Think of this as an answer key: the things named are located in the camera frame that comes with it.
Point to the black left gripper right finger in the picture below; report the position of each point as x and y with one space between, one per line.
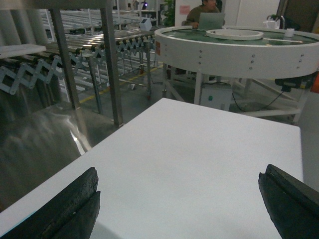
293 206

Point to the white foam board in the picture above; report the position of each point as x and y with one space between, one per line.
18 50

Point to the expandable roller conveyor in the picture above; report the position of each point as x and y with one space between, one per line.
27 70

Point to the seated person in green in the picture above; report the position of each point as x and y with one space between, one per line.
210 6

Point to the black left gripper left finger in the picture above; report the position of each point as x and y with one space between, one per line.
71 214

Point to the grey laptop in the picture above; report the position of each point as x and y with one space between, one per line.
210 21

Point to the white round rotary table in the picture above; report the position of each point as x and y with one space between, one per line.
261 71

